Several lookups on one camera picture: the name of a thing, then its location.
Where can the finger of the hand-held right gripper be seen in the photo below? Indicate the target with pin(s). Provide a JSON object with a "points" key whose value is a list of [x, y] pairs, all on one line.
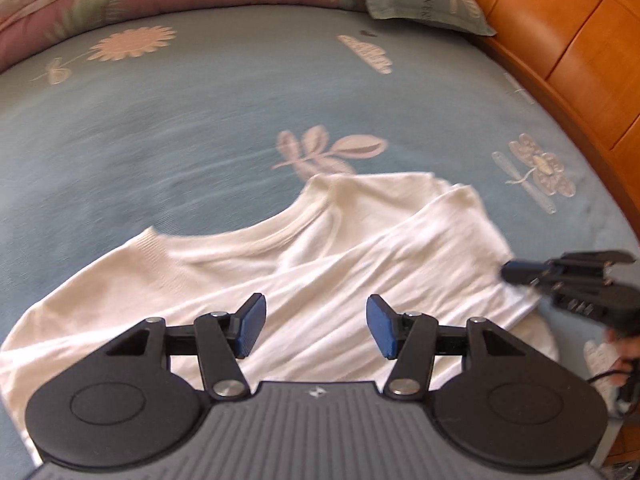
{"points": [[525, 272]]}

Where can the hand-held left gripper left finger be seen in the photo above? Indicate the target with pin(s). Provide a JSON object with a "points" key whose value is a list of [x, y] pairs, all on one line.
{"points": [[252, 320]]}

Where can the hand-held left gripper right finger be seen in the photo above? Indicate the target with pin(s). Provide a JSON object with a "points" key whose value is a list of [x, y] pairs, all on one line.
{"points": [[382, 327]]}

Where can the white printed long-sleeve shirt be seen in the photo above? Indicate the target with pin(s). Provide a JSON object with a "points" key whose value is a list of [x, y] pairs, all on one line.
{"points": [[350, 240]]}

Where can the person's right hand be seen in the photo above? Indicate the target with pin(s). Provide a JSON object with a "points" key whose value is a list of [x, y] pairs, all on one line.
{"points": [[631, 350]]}

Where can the blue floral bed sheet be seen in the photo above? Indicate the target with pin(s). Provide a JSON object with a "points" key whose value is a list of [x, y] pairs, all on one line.
{"points": [[175, 120]]}

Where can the wooden headboard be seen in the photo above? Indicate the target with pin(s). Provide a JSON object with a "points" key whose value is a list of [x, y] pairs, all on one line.
{"points": [[565, 25]]}

